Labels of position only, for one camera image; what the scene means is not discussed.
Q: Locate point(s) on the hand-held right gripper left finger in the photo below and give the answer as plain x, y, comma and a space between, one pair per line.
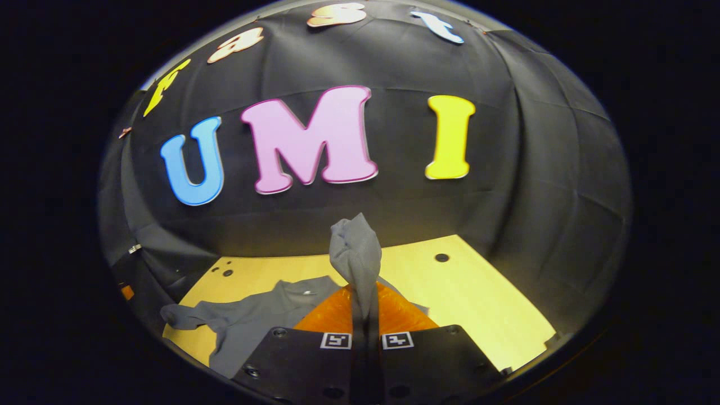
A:
304, 360

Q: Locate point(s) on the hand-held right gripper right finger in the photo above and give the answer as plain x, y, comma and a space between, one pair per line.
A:
433, 360

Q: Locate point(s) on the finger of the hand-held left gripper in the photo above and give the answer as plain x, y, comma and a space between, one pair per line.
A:
127, 292

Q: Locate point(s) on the grey collared shirt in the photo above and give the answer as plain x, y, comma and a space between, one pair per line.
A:
357, 253

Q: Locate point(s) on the pink backdrop clip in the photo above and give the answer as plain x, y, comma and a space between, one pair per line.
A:
125, 133

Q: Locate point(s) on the black backdrop cloth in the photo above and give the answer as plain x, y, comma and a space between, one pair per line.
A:
517, 169

